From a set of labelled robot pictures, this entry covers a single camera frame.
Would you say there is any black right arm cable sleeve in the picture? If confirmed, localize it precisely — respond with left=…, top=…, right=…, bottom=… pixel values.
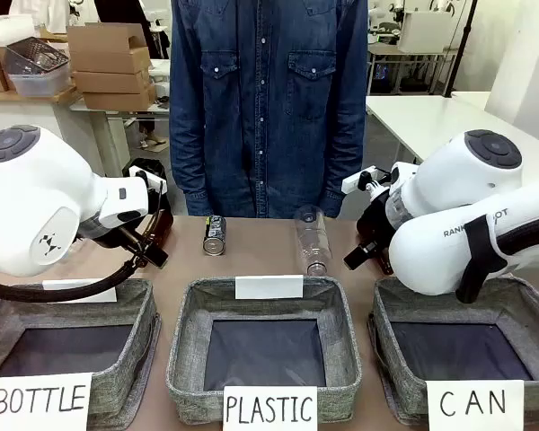
left=489, top=214, right=539, bottom=273

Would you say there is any wooden shelf board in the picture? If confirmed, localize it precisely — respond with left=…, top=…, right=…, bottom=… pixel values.
left=0, top=85, right=81, bottom=108

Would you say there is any clear plastic storage bin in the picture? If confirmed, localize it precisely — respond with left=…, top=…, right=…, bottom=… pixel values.
left=3, top=37, right=72, bottom=98

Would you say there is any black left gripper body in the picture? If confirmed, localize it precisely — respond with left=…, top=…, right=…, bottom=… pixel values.
left=99, top=183, right=167, bottom=246

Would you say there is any white foam block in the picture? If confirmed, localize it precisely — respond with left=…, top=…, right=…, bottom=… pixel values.
left=0, top=14, right=38, bottom=48

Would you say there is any grey fabric basket plastic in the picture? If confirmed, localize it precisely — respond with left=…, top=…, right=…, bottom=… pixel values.
left=164, top=276, right=363, bottom=426

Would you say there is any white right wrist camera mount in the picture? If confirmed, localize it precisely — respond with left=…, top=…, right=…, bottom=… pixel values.
left=341, top=166, right=393, bottom=195

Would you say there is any white table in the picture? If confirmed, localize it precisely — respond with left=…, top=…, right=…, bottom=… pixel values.
left=366, top=91, right=539, bottom=168

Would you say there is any grey fabric basket bottle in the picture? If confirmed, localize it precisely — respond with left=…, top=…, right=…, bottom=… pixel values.
left=0, top=277, right=163, bottom=431

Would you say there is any flat cardboard box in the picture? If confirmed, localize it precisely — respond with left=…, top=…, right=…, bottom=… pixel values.
left=73, top=67, right=153, bottom=95
left=82, top=84, right=158, bottom=111

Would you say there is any black stand pole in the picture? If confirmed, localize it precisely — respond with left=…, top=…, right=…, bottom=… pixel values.
left=440, top=0, right=479, bottom=97

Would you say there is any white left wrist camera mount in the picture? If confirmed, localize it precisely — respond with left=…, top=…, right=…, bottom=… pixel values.
left=128, top=164, right=168, bottom=190

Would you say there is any black drink can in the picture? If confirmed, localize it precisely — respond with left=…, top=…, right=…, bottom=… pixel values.
left=202, top=215, right=227, bottom=258

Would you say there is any person in denim shirt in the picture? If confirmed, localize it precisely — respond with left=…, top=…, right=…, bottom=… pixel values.
left=168, top=0, right=370, bottom=220

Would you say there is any white BOTTLE paper label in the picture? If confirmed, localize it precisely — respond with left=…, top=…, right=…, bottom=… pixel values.
left=0, top=372, right=93, bottom=431

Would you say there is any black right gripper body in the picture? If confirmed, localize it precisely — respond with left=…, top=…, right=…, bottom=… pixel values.
left=357, top=192, right=394, bottom=275

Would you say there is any grey fabric basket can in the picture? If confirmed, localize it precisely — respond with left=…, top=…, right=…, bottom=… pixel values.
left=367, top=274, right=539, bottom=427

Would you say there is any white CAN paper label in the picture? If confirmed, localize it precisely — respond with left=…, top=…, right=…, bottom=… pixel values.
left=425, top=379, right=526, bottom=431

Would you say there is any white PLASTIC paper label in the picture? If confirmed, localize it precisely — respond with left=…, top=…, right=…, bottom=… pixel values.
left=222, top=384, right=319, bottom=431

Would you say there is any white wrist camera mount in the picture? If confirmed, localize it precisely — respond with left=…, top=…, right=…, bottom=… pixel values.
left=341, top=166, right=393, bottom=195
left=128, top=164, right=168, bottom=190

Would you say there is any large clear plastic bottle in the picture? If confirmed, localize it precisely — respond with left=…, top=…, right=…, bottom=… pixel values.
left=294, top=205, right=333, bottom=277

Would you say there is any blank white card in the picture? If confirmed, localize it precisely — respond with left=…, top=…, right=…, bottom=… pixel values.
left=234, top=275, right=305, bottom=301
left=42, top=278, right=118, bottom=304

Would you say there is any black strap on right arm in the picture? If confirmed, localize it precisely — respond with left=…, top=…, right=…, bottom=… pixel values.
left=455, top=214, right=500, bottom=304

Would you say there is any large white box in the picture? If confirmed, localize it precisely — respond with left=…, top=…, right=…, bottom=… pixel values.
left=398, top=10, right=466, bottom=53

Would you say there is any open cardboard box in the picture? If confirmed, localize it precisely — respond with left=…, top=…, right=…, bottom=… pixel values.
left=66, top=22, right=152, bottom=75

